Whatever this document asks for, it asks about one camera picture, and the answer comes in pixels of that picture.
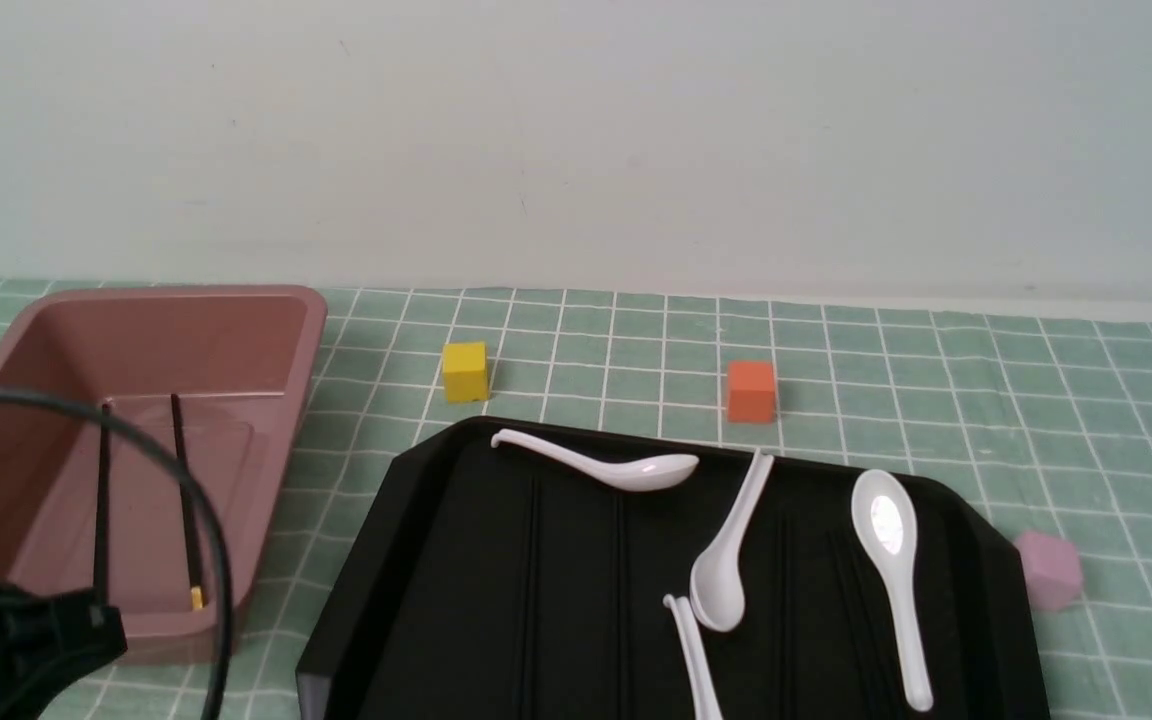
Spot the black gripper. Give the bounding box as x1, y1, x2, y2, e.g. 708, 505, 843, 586
0, 583, 127, 719

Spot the black chopstick yellow tip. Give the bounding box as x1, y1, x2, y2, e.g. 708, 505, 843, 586
170, 393, 206, 612

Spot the pink plastic bin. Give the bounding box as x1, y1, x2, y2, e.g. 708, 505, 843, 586
0, 286, 326, 664

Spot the black plastic tray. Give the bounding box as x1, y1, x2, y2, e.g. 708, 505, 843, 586
295, 416, 1051, 720

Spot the yellow cube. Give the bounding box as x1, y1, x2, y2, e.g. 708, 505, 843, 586
442, 341, 490, 404

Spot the white spoon top left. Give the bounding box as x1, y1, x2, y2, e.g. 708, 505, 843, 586
490, 429, 700, 493

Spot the white spoon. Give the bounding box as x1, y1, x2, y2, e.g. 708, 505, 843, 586
850, 469, 934, 714
490, 429, 700, 493
689, 450, 774, 632
662, 594, 723, 719

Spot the white spoon bottom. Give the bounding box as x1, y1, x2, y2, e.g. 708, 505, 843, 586
662, 594, 723, 719

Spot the white spoon middle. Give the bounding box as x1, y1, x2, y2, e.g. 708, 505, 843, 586
689, 450, 774, 632

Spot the orange cube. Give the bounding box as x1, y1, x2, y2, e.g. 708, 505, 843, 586
726, 361, 778, 424

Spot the white spoon right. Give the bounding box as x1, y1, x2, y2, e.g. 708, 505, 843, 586
850, 469, 934, 714

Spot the pink cube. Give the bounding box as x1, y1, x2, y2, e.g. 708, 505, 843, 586
1014, 530, 1084, 612

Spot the green checkered tablecloth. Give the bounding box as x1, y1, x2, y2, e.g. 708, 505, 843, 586
0, 278, 1152, 720

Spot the black cable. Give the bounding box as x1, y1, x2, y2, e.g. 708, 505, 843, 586
0, 388, 235, 720

